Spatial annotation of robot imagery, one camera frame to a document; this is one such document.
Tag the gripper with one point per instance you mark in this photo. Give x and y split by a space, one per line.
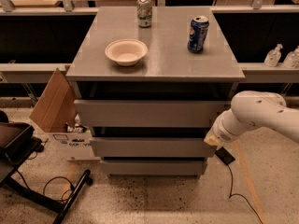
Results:
222 132

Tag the grey top drawer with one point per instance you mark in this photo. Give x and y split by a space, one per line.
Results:
151 104

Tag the grey drawer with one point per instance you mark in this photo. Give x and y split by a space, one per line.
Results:
164 168
115 142
151 104

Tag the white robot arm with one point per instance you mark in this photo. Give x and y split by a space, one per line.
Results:
251 110

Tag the grey drawer cabinet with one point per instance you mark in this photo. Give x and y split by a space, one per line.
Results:
167 60

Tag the grey bottom drawer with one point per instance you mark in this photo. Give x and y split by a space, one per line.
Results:
164 168

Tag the grey middle drawer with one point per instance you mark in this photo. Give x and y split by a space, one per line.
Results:
115 142

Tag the black power adapter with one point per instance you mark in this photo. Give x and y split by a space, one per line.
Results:
224 156

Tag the clear pump bottle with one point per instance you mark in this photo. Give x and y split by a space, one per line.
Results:
273 56
292 59

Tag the blue pepsi can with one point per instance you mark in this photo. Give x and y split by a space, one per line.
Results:
197 35

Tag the white paper bowl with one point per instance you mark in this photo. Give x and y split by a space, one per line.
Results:
126 52

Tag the green white soda can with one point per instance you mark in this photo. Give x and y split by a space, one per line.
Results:
144 13

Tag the open cardboard box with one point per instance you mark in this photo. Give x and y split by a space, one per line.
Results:
56 115

